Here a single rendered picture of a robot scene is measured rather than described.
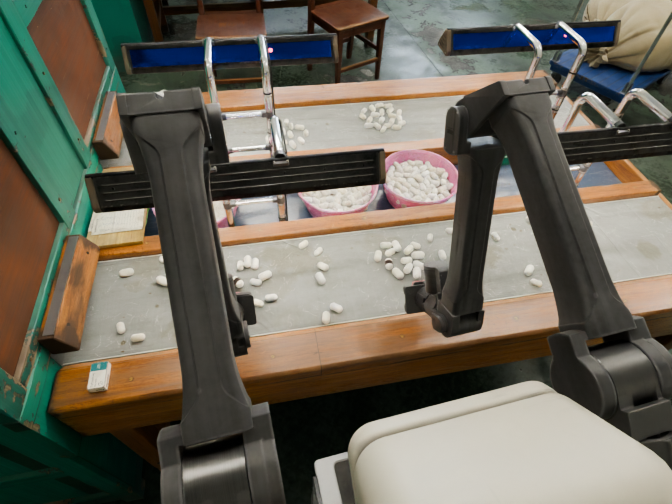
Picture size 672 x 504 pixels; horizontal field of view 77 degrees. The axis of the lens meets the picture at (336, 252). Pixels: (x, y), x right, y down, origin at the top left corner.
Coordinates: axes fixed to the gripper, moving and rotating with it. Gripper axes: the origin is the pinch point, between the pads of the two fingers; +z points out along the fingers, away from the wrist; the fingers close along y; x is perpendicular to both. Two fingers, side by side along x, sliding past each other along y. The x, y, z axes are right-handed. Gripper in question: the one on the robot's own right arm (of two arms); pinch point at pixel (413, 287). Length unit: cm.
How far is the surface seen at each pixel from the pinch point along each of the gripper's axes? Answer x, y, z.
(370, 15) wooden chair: -134, -50, 210
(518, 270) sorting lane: 2.2, -34.3, 9.6
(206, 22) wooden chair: -133, 60, 208
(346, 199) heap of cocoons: -21.0, 8.4, 37.5
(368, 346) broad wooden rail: 11.3, 13.9, -5.3
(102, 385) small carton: 10, 73, -7
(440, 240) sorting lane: -7.2, -15.8, 20.1
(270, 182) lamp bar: -29.3, 32.1, -5.5
